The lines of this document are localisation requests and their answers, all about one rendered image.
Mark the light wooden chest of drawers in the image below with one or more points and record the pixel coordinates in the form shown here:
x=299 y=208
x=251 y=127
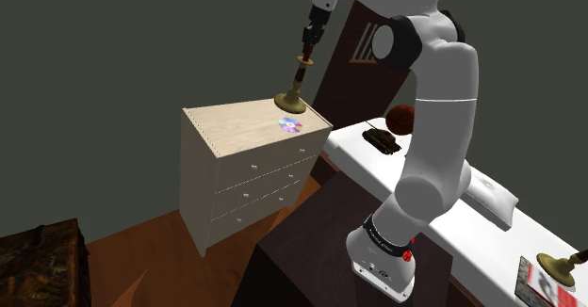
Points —
x=243 y=127

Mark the shiny compact disc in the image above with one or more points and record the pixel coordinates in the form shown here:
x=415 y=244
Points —
x=290 y=124

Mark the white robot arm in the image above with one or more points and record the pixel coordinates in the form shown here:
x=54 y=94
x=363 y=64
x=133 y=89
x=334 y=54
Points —
x=441 y=113

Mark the white bed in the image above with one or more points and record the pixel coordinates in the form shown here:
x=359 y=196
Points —
x=464 y=246

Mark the dark robot stand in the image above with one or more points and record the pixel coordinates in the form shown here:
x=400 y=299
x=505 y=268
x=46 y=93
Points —
x=312 y=237

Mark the brass candlestick with red candle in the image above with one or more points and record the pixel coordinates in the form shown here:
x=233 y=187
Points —
x=291 y=100
x=556 y=267

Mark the white pillow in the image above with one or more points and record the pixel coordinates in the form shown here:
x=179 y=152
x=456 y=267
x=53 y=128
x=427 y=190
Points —
x=491 y=198

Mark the red and white magazine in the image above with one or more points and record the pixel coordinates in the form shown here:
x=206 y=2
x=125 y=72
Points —
x=535 y=287

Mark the dark wooden trunk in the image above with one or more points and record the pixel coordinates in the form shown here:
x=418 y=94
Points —
x=41 y=267

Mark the dark green toy tank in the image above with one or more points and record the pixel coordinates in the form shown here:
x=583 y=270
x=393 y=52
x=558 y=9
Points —
x=381 y=140

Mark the brown basketball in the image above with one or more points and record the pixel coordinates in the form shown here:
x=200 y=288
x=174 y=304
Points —
x=398 y=118

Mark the dark brown door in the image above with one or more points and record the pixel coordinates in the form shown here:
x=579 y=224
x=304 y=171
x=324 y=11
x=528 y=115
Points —
x=351 y=85

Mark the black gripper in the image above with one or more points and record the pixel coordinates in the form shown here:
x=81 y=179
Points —
x=318 y=17

